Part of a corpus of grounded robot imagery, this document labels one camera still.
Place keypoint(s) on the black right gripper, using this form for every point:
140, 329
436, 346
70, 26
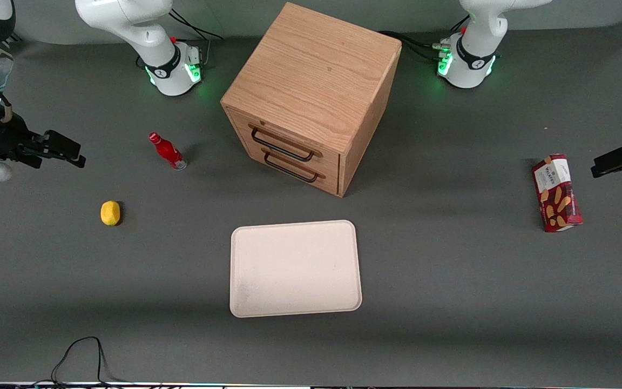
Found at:
9, 138

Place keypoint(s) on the red coke bottle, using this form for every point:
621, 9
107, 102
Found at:
169, 153

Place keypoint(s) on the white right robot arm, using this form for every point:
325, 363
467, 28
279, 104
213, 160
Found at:
149, 32

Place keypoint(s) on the cream plastic tray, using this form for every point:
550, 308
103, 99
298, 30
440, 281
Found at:
295, 270

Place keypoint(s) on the red tartan shortbread box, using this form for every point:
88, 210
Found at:
556, 194

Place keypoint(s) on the yellow lemon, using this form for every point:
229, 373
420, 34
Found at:
110, 213

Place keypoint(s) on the teal background object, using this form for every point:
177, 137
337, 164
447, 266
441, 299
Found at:
4, 70

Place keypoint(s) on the wooden drawer cabinet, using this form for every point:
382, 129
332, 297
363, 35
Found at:
311, 70

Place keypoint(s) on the wooden drawer front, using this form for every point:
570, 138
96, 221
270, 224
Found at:
328, 161
330, 182

